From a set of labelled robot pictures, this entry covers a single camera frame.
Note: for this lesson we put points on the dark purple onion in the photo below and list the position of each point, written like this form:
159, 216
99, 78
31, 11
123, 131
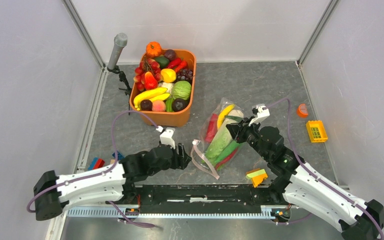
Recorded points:
170, 54

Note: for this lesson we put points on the yellow orange toy block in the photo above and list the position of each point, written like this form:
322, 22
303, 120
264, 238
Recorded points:
257, 176

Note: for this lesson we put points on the dark purple plum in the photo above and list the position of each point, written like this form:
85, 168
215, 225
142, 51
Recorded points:
146, 105

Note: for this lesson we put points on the grey microphone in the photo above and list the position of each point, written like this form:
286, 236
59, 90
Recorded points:
120, 42

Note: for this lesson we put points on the clear zip top bag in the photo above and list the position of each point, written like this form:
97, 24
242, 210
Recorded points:
199, 146

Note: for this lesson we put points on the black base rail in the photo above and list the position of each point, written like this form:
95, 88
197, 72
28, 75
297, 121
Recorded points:
204, 200

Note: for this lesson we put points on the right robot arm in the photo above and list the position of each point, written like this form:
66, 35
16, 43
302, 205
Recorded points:
298, 183

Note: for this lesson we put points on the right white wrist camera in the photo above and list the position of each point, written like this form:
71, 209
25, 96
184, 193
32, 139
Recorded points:
260, 113

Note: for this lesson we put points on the orange mini pumpkin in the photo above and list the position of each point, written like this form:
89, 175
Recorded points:
153, 49

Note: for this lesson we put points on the dark grape bunch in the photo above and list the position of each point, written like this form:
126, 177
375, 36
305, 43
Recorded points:
185, 74

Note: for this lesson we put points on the yellow banana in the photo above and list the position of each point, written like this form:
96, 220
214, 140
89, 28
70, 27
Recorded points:
160, 92
221, 117

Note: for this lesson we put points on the yellow bell pepper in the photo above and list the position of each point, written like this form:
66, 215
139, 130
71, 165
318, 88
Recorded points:
168, 75

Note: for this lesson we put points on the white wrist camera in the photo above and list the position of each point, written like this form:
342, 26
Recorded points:
260, 113
166, 136

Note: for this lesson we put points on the white cauliflower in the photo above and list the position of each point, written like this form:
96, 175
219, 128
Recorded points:
168, 86

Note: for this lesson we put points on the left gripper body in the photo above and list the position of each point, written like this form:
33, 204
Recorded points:
174, 161

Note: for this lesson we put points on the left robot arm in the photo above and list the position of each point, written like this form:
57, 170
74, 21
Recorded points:
54, 194

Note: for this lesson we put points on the green zucchini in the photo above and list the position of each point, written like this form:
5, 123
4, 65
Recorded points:
233, 145

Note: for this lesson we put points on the round green cabbage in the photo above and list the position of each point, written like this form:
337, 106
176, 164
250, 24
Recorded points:
181, 90

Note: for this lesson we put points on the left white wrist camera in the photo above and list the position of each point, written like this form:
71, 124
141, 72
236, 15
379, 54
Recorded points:
166, 136

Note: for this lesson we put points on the orange round cap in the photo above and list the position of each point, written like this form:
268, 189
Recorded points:
302, 111

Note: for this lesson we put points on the peach fruit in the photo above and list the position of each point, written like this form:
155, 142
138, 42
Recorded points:
158, 106

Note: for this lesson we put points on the blue toy brick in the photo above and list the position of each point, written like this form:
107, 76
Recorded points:
118, 156

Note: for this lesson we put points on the small red chili pair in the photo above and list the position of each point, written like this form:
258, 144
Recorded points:
177, 65

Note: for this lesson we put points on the green avocado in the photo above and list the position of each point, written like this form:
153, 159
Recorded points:
162, 61

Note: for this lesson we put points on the yellow plastic crate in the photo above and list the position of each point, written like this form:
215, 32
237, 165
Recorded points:
316, 131

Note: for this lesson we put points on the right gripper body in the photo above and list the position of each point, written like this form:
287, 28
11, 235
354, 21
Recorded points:
249, 134

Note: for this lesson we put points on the green napa cabbage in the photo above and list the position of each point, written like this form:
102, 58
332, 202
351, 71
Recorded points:
219, 142

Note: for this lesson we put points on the small red block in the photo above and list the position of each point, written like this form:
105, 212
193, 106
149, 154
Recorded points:
96, 164

